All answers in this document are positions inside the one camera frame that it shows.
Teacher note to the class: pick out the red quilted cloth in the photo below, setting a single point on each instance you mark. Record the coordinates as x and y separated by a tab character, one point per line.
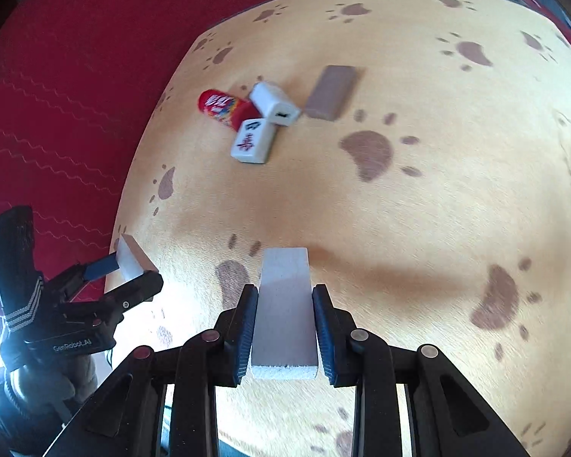
76	81

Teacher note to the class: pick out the brown wooden block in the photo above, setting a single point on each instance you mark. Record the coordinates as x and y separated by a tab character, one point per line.
330	90

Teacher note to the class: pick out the long white block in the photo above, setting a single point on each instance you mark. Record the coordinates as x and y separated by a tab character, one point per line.
285	304

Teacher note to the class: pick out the grey-brown clothing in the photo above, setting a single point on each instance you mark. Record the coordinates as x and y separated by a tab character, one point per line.
78	376

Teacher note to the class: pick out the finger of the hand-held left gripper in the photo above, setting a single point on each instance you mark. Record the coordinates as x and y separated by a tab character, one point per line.
140	285
102	266

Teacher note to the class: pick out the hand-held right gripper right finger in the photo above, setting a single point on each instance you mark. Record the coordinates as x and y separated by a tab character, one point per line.
323	338

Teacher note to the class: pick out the white charger plug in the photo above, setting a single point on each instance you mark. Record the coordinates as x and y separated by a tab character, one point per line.
271	100

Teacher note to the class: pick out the small white block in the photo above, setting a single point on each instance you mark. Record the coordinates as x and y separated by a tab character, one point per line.
132	262

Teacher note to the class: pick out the red candy tube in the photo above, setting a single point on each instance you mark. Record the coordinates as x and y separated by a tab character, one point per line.
216	104

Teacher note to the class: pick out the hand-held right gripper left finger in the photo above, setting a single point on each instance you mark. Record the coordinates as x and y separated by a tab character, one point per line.
247	333

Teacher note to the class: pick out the white mahjong tile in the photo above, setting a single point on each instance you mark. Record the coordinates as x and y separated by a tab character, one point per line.
252	143

